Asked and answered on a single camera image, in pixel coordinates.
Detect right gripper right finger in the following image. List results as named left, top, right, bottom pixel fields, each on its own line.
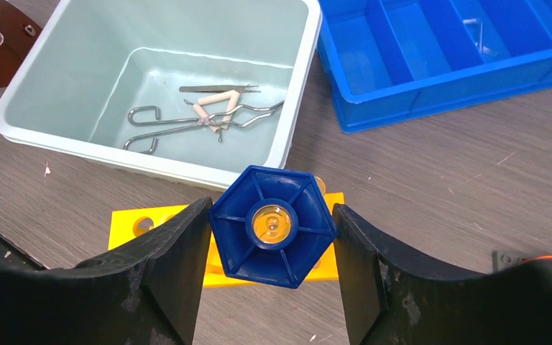
left=333, top=204, right=552, bottom=344

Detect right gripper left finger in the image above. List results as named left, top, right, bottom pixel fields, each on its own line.
left=0, top=197, right=213, bottom=345

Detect test tube with blue cap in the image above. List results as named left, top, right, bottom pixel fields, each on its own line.
left=208, top=165, right=338, bottom=289

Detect metal crucible tongs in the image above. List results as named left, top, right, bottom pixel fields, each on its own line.
left=122, top=101, right=285, bottom=155

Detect white clay triangle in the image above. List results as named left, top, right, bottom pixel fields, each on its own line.
left=183, top=91, right=242, bottom=143

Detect thin metal tweezers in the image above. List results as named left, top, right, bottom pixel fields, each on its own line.
left=179, top=85, right=258, bottom=93

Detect orange and grey stand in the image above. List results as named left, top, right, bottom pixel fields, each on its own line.
left=492, top=250, right=552, bottom=272

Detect light green plastic tub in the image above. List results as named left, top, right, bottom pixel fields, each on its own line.
left=0, top=1, right=322, bottom=188

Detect blue divided plastic bin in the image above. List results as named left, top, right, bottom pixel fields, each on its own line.
left=318, top=0, right=552, bottom=133

